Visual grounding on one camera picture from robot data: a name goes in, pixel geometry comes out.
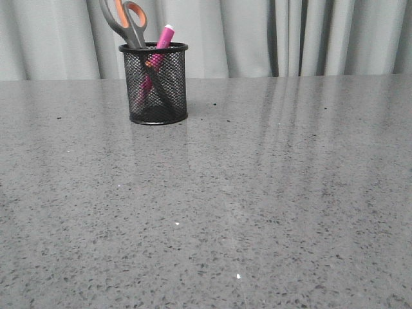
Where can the black mesh pen holder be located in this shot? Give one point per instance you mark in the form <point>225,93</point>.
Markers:
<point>172,78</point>

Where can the grey orange scissors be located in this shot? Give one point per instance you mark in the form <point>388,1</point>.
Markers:
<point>131,27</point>

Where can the pink marker pen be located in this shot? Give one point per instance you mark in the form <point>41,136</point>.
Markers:
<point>164,38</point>

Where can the grey curtain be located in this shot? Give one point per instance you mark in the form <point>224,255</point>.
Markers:
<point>54,40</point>

